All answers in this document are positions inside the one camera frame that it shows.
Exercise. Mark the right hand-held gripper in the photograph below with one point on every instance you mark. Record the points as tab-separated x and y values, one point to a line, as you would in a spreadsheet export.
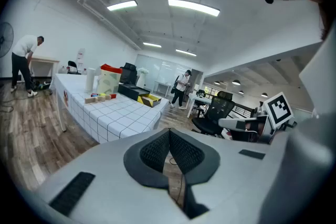
278	110

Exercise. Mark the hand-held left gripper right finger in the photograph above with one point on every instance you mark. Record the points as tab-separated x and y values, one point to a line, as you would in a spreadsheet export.
207	165

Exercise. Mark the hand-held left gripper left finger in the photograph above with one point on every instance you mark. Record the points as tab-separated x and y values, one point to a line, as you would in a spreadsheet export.
136	165

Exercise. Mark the black and grey tray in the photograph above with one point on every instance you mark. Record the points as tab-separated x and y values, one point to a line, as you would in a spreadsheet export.
131	91

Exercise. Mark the white grid tablecloth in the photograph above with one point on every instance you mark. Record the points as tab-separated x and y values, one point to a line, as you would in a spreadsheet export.
115	118

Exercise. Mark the black office chair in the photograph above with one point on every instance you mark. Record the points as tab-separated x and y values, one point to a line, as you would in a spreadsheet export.
218	112

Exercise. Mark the wooden shape block board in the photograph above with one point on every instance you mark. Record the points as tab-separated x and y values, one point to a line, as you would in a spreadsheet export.
95	100

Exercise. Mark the yellow-green toy block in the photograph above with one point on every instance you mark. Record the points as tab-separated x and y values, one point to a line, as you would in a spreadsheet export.
102	94

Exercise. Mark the red and blue toy block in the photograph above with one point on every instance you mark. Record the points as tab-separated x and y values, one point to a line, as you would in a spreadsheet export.
94	95

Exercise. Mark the small white table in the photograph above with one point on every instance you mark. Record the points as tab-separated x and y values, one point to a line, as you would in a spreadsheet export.
162	85

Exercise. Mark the white vase with flowers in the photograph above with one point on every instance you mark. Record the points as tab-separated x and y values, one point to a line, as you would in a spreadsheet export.
141	78

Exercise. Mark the cream bag with red lining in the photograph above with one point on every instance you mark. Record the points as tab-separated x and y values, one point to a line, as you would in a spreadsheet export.
109	81

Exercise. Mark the white paper towel roll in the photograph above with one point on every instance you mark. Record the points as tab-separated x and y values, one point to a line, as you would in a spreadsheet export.
90	78

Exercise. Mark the long ceiling light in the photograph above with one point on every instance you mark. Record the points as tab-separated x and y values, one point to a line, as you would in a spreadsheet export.
122	5
186	52
194	7
152	44

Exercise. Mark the black folding chair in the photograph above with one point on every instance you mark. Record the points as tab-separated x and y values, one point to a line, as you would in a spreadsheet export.
73	66

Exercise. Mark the white desk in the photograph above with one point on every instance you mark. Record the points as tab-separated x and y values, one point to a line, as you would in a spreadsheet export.
44	60

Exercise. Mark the black standing fan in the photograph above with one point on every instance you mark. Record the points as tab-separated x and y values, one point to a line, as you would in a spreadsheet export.
5	39

